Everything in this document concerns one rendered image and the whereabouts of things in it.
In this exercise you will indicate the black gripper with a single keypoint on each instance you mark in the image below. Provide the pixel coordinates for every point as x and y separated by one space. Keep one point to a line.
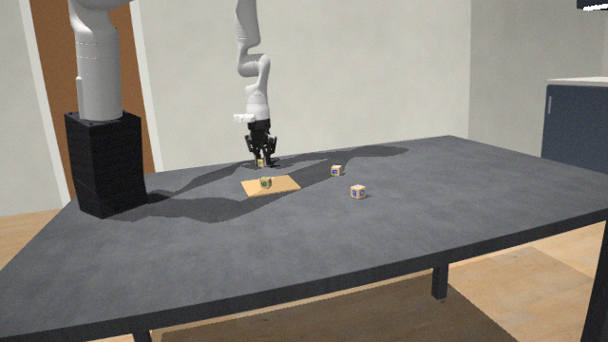
261 134

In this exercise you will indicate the tan square mat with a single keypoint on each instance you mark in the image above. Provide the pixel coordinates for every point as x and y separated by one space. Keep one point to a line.
279 184

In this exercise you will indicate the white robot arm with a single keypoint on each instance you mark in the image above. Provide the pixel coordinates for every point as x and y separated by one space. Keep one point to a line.
99 86

